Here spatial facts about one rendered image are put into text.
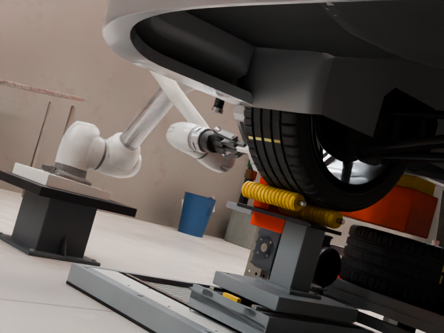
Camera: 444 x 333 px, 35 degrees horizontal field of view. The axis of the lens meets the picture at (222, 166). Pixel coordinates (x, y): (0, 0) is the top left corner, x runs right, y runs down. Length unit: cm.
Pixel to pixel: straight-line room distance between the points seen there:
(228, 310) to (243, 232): 531
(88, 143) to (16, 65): 306
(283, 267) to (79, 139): 130
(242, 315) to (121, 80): 482
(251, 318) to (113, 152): 141
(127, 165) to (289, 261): 125
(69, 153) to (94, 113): 340
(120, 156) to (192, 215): 373
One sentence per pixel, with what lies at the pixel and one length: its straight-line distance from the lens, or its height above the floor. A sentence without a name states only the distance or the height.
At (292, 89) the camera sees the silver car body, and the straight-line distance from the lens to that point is 191.
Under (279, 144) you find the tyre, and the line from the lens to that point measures 214.
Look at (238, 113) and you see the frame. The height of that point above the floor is 74.
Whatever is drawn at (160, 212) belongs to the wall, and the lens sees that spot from 723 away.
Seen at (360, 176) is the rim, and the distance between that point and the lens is 244.
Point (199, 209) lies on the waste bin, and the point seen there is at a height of 27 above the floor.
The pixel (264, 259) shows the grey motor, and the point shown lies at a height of 27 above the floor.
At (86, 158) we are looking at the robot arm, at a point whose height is 46.
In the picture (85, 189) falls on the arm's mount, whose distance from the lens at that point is 321.
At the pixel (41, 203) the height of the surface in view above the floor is 21.
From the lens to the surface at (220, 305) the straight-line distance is 222.
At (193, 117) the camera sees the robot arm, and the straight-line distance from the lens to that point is 275.
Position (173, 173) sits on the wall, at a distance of 724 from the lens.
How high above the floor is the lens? 47
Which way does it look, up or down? 2 degrees up
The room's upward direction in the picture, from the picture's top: 16 degrees clockwise
